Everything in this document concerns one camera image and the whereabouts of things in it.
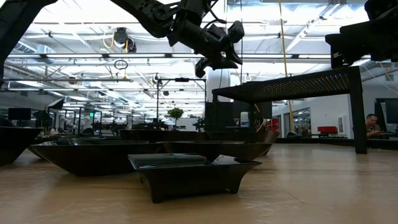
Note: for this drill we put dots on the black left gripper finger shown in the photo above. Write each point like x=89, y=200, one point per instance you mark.
x=232, y=54
x=222, y=63

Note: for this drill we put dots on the black wavy-edged plate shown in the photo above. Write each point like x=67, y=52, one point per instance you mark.
x=248, y=137
x=93, y=161
x=56, y=139
x=12, y=143
x=161, y=135
x=242, y=151

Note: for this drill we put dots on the small square black plate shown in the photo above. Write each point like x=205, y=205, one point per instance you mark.
x=192, y=180

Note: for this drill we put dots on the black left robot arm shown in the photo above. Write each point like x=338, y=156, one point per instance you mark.
x=9, y=31

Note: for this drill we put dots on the white bottle with blue label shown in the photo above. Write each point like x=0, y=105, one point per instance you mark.
x=244, y=119

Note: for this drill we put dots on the small dark potted plant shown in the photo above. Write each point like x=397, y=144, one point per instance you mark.
x=199, y=124

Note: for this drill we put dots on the small green tree plant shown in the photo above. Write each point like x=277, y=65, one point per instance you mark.
x=175, y=112

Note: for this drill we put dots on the white panel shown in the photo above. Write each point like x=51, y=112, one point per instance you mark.
x=191, y=124

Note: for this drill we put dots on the black perforated metal stand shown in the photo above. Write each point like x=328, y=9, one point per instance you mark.
x=295, y=87

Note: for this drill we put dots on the large black monitor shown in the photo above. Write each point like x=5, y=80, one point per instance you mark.
x=390, y=112

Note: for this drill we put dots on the red boxes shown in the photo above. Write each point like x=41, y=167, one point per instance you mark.
x=273, y=126

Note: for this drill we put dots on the person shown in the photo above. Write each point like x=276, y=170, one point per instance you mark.
x=373, y=127

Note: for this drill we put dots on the red bin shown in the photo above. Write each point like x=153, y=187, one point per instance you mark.
x=327, y=129

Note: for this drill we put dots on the black lamp shade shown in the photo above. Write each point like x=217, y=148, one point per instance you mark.
x=56, y=104

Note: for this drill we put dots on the black studio lamp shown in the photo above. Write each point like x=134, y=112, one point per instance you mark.
x=43, y=116

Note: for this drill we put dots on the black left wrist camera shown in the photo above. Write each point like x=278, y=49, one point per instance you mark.
x=236, y=31

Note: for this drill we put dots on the black background station frame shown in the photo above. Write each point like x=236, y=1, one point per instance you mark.
x=182, y=79

